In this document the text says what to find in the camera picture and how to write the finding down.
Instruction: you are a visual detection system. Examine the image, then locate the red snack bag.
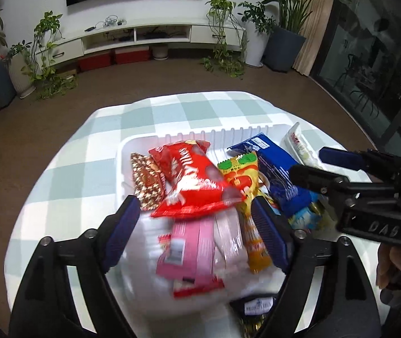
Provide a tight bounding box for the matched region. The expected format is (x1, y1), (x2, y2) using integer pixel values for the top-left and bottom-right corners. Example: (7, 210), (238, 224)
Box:
(148, 140), (247, 218)

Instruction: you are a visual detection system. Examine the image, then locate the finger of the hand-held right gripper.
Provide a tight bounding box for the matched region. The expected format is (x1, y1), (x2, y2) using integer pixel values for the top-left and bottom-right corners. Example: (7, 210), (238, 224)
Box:
(288, 164), (357, 205)
(319, 147), (377, 173)

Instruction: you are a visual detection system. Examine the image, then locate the small white pot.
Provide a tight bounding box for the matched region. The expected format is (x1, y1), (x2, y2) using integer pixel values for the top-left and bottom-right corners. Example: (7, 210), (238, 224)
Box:
(152, 44), (169, 60)

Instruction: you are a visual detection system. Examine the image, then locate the white television cabinet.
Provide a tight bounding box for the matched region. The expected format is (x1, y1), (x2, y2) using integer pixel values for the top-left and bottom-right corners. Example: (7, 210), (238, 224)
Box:
(34, 20), (247, 65)

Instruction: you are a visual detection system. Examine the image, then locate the white red-label snack packet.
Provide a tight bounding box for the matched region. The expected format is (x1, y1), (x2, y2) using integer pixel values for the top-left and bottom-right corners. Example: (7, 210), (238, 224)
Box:
(282, 123), (326, 170)

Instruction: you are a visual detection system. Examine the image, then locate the small plant in white pot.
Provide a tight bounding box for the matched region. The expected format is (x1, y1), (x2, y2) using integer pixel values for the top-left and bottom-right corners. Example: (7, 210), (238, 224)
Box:
(7, 40), (38, 99)

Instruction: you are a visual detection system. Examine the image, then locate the tangle of cables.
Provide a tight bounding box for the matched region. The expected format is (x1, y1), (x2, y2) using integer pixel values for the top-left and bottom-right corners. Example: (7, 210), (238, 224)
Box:
(94, 15), (128, 29)

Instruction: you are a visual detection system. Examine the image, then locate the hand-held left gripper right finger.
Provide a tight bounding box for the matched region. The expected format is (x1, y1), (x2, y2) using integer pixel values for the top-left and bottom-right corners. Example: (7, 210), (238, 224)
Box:
(251, 196), (380, 338)

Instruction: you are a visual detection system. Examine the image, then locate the white red-printed snack packet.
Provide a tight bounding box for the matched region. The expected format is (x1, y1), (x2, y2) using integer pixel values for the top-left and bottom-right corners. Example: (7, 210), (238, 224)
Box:
(158, 234), (225, 299)

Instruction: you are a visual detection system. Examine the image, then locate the blue snack packet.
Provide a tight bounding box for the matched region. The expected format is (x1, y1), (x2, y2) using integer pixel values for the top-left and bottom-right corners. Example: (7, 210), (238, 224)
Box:
(227, 134), (313, 215)

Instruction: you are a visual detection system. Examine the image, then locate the black gold snack packet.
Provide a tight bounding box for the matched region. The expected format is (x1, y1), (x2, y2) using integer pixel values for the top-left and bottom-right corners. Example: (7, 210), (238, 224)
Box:
(229, 294), (277, 338)

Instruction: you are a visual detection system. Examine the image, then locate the person's right hand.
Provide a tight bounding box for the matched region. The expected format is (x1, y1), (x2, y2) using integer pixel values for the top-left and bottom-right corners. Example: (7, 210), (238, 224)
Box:
(375, 244), (401, 305)

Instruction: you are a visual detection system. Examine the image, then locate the large plant in dark pot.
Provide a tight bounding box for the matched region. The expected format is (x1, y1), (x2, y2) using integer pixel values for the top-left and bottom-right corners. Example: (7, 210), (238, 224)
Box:
(261, 0), (352, 73)

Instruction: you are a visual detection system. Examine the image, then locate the light blue panda snack bag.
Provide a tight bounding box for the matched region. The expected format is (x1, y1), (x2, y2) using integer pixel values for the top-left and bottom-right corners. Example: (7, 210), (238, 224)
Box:
(285, 201), (328, 231)

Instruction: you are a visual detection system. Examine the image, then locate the beige curtain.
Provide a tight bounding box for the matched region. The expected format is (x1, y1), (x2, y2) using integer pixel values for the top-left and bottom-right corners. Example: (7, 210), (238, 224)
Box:
(294, 0), (340, 77)

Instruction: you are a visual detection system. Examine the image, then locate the pale pink snack packet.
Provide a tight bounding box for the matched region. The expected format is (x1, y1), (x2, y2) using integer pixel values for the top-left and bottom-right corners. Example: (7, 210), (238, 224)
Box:
(212, 211), (248, 275)

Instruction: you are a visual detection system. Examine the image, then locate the plant in tall white pot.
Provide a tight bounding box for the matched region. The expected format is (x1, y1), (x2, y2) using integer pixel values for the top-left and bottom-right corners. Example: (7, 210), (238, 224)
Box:
(238, 1), (279, 68)

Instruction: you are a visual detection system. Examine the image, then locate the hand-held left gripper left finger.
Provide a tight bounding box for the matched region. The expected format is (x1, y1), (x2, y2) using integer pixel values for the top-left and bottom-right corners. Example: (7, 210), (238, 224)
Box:
(8, 194), (141, 338)

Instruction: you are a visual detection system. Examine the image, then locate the red storage box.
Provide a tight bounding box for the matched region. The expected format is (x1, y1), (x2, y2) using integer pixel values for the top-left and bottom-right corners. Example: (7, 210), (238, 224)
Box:
(114, 45), (152, 65)
(78, 51), (113, 72)

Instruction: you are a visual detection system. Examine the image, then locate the white plastic tray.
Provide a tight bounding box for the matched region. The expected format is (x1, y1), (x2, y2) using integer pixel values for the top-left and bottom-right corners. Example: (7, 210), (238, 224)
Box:
(118, 123), (331, 324)

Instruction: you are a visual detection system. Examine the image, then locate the small red brown packet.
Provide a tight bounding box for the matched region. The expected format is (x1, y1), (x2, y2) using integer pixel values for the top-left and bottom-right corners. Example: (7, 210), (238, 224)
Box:
(131, 152), (167, 212)

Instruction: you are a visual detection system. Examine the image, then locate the orange snack packet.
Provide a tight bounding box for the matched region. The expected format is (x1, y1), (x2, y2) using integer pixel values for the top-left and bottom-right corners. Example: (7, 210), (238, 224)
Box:
(217, 151), (273, 274)

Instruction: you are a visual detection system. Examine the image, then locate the glass sliding door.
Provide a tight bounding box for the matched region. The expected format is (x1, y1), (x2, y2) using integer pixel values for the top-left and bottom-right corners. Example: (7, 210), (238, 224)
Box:
(309, 0), (401, 148)

